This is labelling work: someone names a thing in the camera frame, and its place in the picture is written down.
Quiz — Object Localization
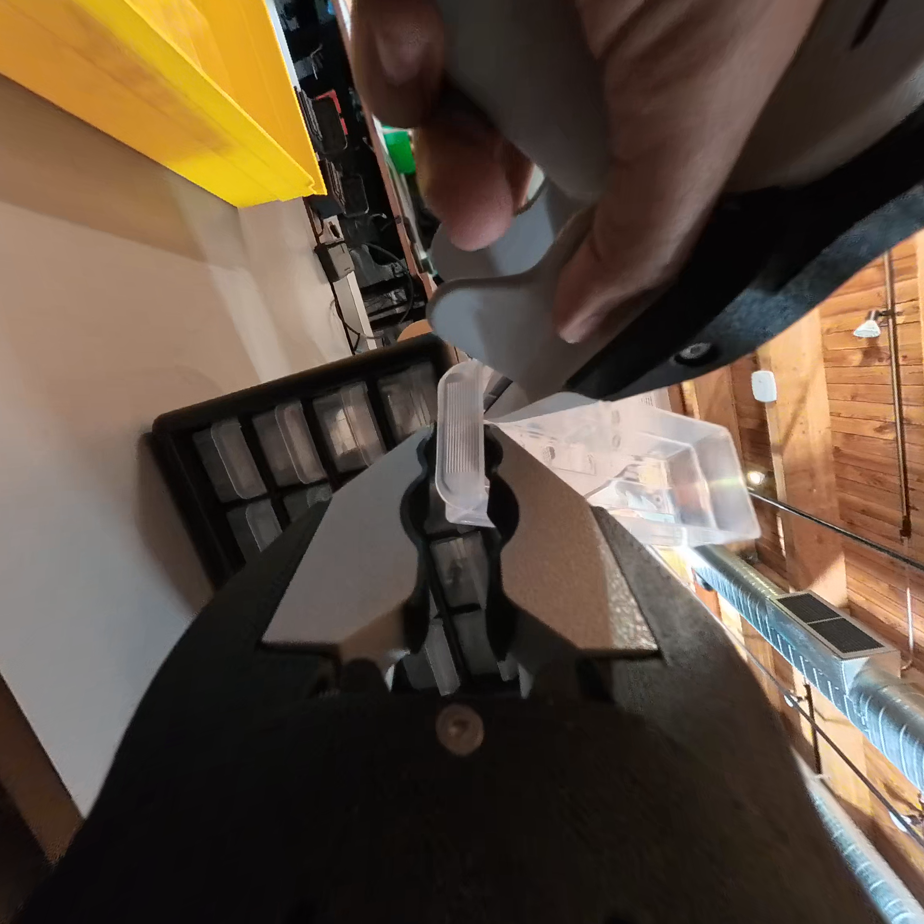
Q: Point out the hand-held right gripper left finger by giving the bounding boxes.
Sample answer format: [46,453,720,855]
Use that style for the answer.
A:
[261,426,441,668]

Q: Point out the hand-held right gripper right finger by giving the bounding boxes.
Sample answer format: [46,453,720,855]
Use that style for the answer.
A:
[484,426,661,658]

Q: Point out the clear plastic drawer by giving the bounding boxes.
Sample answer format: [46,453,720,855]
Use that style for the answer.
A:
[433,359,762,550]

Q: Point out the black drawer cabinet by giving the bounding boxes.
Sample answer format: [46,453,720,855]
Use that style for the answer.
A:
[148,335,521,694]

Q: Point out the white desk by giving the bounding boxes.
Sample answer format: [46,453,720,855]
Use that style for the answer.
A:
[0,72,449,817]

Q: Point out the person's left hand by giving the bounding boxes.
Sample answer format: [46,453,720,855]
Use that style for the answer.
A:
[350,0,824,345]

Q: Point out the rows of small cabinet drawers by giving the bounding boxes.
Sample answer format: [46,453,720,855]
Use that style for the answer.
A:
[191,364,506,687]

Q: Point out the black vent grille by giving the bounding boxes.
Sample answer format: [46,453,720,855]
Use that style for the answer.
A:
[774,590,901,659]

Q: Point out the black equipment shelf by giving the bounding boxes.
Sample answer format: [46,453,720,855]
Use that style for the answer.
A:
[285,0,437,355]

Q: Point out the yellow plastic bin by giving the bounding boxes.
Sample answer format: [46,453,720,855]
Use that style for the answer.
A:
[0,0,329,209]

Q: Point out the black ceiling cable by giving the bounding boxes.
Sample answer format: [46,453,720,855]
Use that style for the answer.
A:
[747,487,924,573]

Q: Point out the silver ventilation duct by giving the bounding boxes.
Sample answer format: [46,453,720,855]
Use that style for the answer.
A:
[689,545,924,924]

